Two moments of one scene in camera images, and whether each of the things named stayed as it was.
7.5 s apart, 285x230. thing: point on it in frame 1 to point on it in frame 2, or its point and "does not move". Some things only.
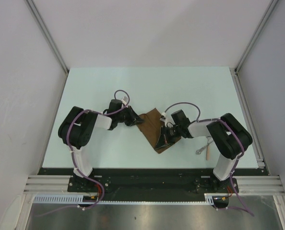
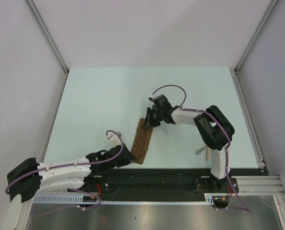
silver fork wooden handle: x=207 y=152 does not move
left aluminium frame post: x=32 y=7 does not move
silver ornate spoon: x=198 y=151 does not move
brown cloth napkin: x=150 y=127 to x=141 y=142
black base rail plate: x=152 y=184 does not move
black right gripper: x=164 y=138 to x=149 y=122
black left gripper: x=133 y=118 to x=128 y=158
